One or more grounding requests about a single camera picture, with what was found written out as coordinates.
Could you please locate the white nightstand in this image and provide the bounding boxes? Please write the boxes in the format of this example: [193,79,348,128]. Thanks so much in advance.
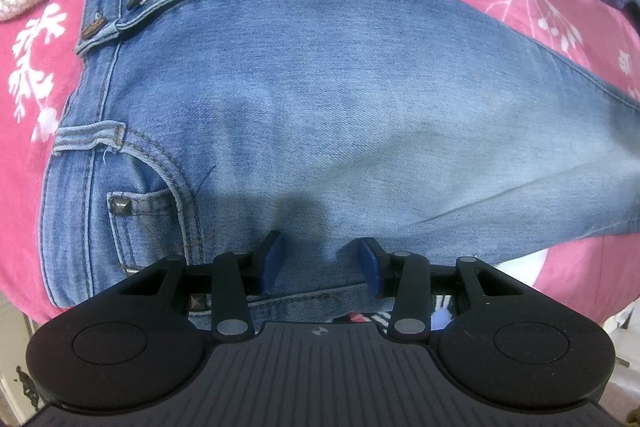
[0,302,41,427]

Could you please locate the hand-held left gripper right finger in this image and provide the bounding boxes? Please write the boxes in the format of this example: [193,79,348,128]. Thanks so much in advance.
[356,238,521,343]

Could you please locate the blue denim jeans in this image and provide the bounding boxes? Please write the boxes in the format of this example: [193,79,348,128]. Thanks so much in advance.
[37,0,640,328]

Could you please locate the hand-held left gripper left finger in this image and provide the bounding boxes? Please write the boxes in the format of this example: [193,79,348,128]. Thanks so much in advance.
[117,231,286,342]

